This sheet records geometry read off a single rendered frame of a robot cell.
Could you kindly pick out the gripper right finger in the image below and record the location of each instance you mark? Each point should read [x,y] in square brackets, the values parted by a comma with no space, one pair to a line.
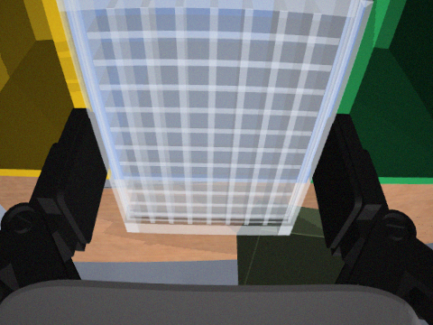
[357,224]

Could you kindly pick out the yellow open-top bin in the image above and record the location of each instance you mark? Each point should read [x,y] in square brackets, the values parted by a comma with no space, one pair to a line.
[36,98]

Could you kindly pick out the green bin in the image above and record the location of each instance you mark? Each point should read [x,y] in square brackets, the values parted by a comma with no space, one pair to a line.
[393,107]

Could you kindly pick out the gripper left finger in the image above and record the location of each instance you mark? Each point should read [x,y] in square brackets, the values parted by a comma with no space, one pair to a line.
[59,219]

